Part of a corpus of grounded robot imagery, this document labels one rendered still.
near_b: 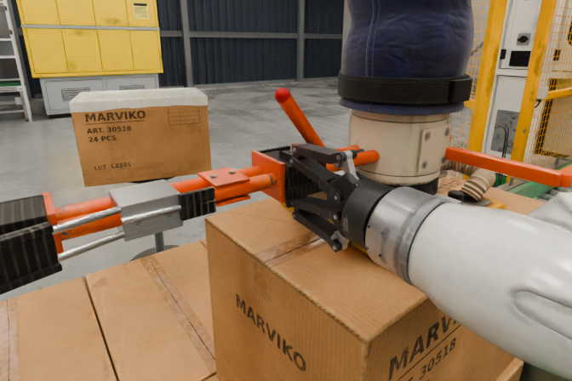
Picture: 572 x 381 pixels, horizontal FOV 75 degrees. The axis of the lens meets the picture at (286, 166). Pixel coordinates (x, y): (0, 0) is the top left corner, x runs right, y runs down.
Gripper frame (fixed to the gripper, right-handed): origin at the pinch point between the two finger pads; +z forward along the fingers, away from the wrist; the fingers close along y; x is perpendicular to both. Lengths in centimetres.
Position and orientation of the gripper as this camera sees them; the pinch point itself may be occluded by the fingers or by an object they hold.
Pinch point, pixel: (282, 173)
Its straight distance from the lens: 55.9
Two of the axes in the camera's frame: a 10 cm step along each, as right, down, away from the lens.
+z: -5.8, -2.6, 7.7
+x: 8.2, -1.8, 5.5
